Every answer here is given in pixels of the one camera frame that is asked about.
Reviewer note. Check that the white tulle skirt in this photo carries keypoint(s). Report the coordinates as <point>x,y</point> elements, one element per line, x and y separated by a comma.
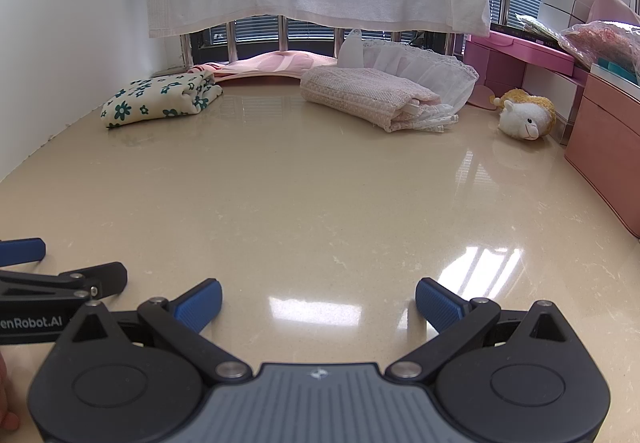
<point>430,68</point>

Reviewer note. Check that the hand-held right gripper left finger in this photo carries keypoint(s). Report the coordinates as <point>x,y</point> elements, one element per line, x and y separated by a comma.
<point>200,305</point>

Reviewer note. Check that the person's left hand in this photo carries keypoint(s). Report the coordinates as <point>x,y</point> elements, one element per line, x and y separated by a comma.
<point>6,418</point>

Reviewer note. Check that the clear bag patterned contents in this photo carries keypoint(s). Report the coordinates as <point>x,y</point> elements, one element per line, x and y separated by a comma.
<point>535,25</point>

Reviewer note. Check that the clear bag pink contents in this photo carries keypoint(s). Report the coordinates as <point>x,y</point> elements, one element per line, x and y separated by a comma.
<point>600,40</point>

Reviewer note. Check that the pink drawer cabinet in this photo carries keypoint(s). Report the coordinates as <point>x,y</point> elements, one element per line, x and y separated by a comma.
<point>605,148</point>

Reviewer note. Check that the pink desktop shelf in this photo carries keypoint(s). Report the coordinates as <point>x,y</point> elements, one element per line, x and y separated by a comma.
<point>505,53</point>

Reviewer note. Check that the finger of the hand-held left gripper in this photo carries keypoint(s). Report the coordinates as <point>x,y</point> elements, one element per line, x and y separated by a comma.
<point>105,277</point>
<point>22,252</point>

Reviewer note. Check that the pink knit garment lace trim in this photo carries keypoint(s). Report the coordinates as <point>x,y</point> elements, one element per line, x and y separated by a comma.
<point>360,93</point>

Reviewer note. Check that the folded floral print cloth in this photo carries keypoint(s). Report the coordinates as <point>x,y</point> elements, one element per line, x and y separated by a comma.
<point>150,98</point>

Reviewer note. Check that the pink flat box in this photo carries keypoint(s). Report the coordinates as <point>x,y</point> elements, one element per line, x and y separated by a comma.
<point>612,8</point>

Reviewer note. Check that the pink flat cloth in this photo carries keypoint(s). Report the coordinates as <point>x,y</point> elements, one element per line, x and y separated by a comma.
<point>270,65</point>

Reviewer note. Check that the teal box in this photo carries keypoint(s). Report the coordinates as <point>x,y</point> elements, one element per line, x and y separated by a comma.
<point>617,68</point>

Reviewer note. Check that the pink round pad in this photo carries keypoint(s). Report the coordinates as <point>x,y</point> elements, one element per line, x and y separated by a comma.
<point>482,99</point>

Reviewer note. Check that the yellow white plush alpaca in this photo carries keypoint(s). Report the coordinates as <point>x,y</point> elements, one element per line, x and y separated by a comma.
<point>522,120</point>

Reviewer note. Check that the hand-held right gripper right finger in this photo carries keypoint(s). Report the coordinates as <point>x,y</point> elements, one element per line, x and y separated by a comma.
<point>440,305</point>

